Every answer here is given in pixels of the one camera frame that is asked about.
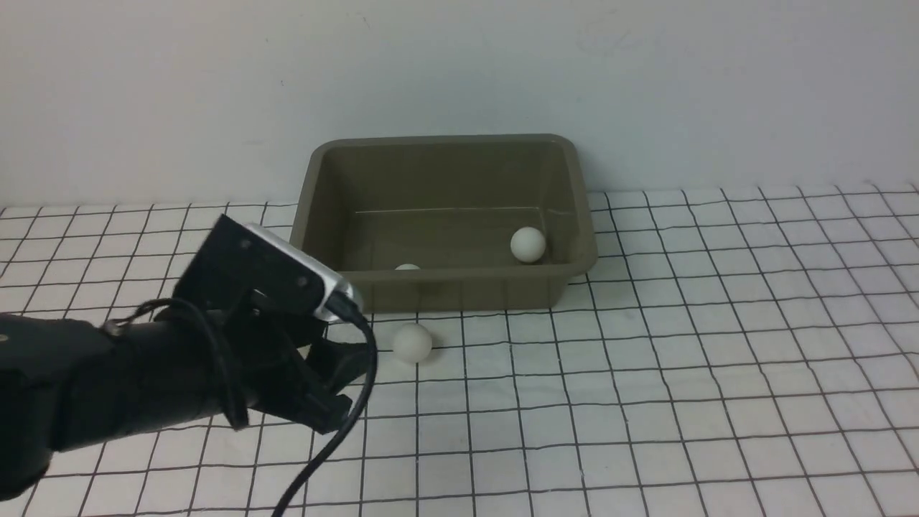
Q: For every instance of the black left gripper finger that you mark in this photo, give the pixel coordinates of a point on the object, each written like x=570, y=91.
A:
x=323, y=412
x=337, y=364

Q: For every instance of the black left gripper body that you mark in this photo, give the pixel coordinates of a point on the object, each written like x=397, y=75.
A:
x=270, y=349

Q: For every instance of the white marked ping-pong ball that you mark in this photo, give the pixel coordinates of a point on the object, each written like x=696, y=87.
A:
x=528, y=245

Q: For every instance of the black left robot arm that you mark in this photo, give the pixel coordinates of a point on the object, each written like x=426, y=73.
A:
x=67, y=384

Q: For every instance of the olive green plastic bin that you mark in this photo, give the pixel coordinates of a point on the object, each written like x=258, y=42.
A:
x=450, y=205

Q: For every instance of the white grid-pattern tablecloth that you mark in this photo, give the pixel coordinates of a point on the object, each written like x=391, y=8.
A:
x=732, y=353

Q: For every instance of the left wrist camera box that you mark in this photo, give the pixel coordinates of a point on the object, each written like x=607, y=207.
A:
x=237, y=261

